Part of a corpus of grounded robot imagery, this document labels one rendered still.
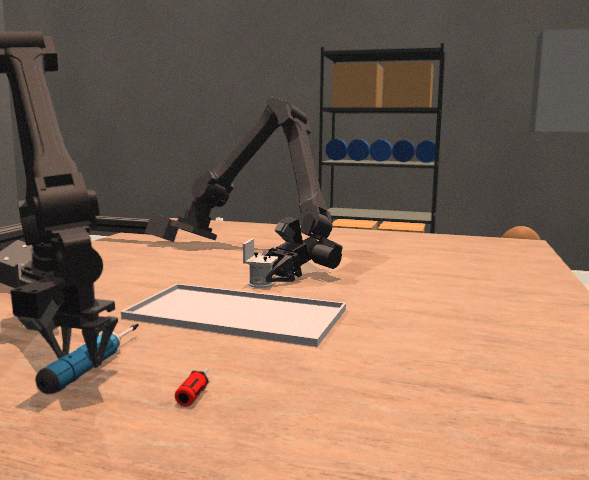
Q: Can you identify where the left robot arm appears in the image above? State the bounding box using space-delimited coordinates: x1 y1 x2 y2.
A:
177 97 343 269

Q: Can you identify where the beige metal bracket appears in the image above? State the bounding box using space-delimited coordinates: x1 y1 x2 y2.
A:
243 238 278 265

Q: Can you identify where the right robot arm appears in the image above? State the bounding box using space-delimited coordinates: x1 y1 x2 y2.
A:
0 31 103 331

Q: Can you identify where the blue screwdriver barrel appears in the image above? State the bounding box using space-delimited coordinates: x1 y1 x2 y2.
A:
35 327 134 394

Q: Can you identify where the grey cylinder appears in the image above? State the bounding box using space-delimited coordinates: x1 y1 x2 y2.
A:
248 264 273 288

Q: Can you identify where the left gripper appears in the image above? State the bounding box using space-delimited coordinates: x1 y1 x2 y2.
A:
261 247 309 282

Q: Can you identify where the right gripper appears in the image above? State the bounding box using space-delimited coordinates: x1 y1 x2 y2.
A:
39 284 118 368

